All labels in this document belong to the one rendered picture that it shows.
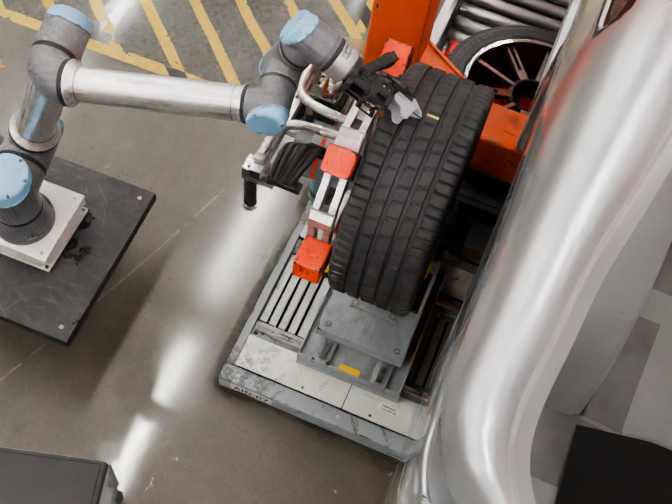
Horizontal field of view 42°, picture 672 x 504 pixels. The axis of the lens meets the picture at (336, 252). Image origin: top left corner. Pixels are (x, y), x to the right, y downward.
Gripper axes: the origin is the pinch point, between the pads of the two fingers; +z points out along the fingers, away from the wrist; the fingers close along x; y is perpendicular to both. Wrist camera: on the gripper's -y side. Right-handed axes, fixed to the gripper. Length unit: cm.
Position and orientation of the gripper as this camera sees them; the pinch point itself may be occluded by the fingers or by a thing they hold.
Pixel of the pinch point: (417, 111)
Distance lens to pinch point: 213.9
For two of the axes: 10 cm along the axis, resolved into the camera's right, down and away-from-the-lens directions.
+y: -3.8, 8.2, -4.3
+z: 7.8, 5.3, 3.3
